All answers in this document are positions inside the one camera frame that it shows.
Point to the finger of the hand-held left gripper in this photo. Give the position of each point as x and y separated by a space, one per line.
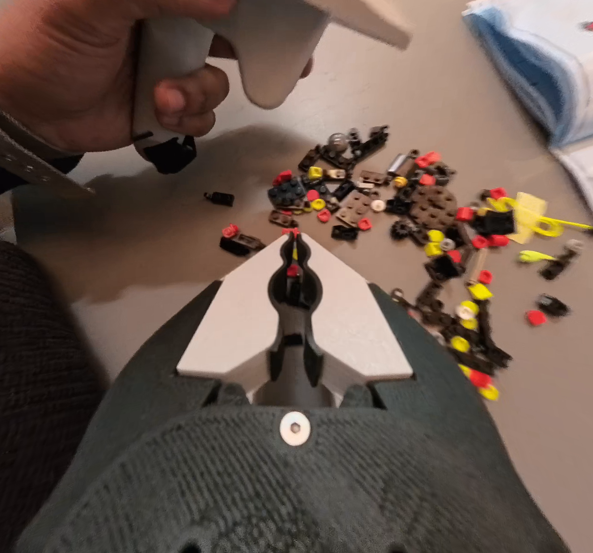
352 2

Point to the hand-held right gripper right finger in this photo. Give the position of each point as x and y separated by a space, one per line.
356 326

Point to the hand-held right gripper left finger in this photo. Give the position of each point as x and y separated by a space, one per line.
231 326

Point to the small red lego piece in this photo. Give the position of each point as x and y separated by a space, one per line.
293 270

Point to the pile of lego pieces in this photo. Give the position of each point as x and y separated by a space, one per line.
440 238

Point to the black and red lego piece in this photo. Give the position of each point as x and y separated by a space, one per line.
241 242

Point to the black lego clip piece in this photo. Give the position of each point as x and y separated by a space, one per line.
221 198

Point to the lego instruction booklet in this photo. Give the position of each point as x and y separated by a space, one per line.
542 66

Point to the person's left hand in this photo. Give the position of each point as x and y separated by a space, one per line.
69 53

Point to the person's dark knit sweater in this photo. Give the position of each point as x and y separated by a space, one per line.
41 377

